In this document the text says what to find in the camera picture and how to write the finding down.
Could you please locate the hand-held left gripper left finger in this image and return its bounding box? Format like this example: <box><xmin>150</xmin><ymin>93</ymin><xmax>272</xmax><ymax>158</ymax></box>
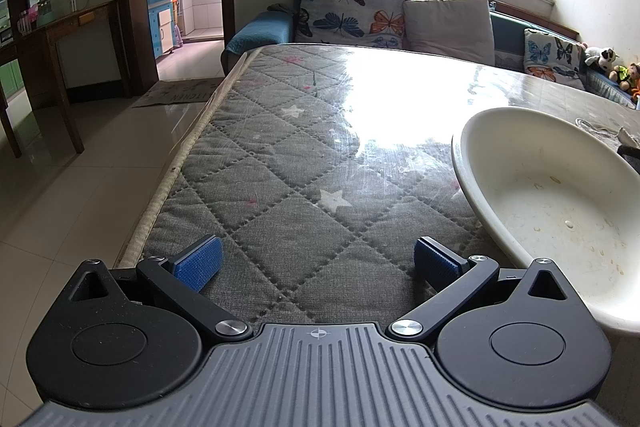
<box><xmin>67</xmin><ymin>234</ymin><xmax>253</xmax><ymax>343</ymax></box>

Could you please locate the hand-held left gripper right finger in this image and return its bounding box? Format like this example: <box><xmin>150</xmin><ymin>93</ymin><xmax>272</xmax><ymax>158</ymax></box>
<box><xmin>387</xmin><ymin>236</ymin><xmax>576</xmax><ymax>343</ymax></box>

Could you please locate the large white bowl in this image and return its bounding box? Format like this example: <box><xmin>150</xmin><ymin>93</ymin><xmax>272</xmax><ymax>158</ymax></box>
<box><xmin>451</xmin><ymin>107</ymin><xmax>640</xmax><ymax>335</ymax></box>

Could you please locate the yellow cleaning cloth black edge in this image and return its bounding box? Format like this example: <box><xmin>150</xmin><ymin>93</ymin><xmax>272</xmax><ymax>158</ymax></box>
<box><xmin>616</xmin><ymin>143</ymin><xmax>640</xmax><ymax>172</ymax></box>

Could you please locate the grey quilted star table cover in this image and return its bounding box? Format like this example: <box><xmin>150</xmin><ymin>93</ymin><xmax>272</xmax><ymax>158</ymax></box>
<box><xmin>116</xmin><ymin>43</ymin><xmax>640</xmax><ymax>328</ymax></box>

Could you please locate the brown doormat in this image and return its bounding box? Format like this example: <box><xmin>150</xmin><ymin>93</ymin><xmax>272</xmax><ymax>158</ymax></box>
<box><xmin>131</xmin><ymin>78</ymin><xmax>226</xmax><ymax>108</ymax></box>

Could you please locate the grey cloth bib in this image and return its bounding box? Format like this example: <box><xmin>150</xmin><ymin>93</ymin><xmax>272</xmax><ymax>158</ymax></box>
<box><xmin>575</xmin><ymin>117</ymin><xmax>640</xmax><ymax>146</ymax></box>

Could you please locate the plain beige pillow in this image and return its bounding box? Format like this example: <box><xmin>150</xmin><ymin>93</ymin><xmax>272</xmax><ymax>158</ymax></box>
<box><xmin>402</xmin><ymin>0</ymin><xmax>496</xmax><ymax>68</ymax></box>

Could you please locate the small butterfly print pillow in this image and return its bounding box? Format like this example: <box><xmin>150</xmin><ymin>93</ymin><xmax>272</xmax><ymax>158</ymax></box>
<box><xmin>523</xmin><ymin>28</ymin><xmax>587</xmax><ymax>90</ymax></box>

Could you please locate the blue sofa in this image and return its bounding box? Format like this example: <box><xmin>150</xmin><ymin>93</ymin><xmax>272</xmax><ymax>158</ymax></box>
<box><xmin>221</xmin><ymin>0</ymin><xmax>640</xmax><ymax>108</ymax></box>

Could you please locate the blue toy cabinet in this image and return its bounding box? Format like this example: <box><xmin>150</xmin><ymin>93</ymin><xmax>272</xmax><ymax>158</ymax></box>
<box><xmin>146</xmin><ymin>0</ymin><xmax>181</xmax><ymax>58</ymax></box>

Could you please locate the black and white plush toy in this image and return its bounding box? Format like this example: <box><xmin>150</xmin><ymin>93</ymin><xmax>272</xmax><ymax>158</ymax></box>
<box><xmin>584</xmin><ymin>46</ymin><xmax>620</xmax><ymax>70</ymax></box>

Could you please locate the large butterfly print pillow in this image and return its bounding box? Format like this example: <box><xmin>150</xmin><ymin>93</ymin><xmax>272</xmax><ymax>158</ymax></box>
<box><xmin>295</xmin><ymin>0</ymin><xmax>416</xmax><ymax>50</ymax></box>

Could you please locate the dark wooden desk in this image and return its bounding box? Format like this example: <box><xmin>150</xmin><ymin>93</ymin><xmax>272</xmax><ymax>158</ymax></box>
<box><xmin>14</xmin><ymin>1</ymin><xmax>135</xmax><ymax>155</ymax></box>

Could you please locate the dark wooden door frame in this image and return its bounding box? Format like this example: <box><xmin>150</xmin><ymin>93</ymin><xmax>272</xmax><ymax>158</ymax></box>
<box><xmin>114</xmin><ymin>0</ymin><xmax>236</xmax><ymax>98</ymax></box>

